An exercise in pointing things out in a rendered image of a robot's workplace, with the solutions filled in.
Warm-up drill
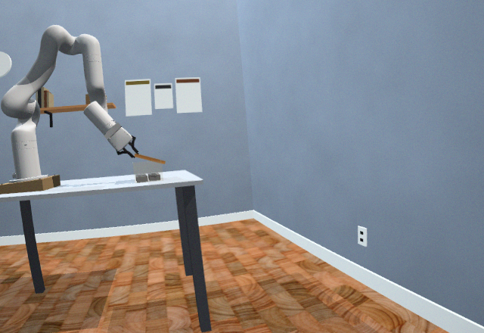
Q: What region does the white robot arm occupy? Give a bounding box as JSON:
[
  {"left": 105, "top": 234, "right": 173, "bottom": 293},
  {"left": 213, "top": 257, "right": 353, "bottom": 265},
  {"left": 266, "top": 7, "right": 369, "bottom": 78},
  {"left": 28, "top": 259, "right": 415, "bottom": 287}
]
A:
[{"left": 1, "top": 25, "right": 121, "bottom": 183}]

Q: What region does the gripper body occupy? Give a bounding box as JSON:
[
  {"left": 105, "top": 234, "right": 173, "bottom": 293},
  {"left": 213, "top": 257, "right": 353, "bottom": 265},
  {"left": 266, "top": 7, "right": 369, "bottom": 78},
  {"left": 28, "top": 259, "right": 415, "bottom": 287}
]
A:
[{"left": 108, "top": 127, "right": 132, "bottom": 151}]

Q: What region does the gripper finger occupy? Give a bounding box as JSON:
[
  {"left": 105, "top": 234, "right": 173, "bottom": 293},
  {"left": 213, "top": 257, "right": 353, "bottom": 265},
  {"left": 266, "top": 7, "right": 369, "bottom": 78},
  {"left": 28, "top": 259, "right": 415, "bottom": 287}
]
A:
[
  {"left": 129, "top": 136, "right": 138, "bottom": 154},
  {"left": 116, "top": 148, "right": 135, "bottom": 158}
]

